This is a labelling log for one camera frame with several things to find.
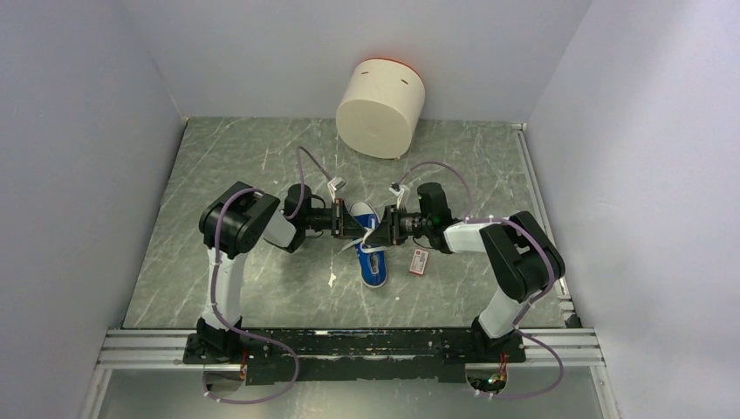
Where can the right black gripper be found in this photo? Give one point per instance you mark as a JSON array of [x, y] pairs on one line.
[[388, 232]]

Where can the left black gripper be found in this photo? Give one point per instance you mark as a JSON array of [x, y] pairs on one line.
[[346, 226]]

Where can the white shoelace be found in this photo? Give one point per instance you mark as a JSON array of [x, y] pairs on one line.
[[362, 246]]

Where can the blue canvas sneaker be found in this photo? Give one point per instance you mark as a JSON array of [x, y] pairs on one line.
[[373, 268]]

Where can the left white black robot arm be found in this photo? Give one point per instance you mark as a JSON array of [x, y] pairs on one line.
[[232, 226]]

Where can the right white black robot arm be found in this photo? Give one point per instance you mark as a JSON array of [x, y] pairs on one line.
[[524, 261]]

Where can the small red white box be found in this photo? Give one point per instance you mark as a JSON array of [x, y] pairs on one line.
[[419, 262]]

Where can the cream cylindrical container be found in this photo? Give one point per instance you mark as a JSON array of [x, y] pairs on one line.
[[380, 108]]

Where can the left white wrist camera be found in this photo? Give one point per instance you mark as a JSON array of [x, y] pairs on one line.
[[335, 185]]

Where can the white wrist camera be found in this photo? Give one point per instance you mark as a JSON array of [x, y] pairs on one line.
[[335, 185], [402, 193]]

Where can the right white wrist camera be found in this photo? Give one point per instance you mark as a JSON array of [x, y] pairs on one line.
[[402, 193]]

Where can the aluminium frame rail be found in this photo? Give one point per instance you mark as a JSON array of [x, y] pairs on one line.
[[484, 171]]

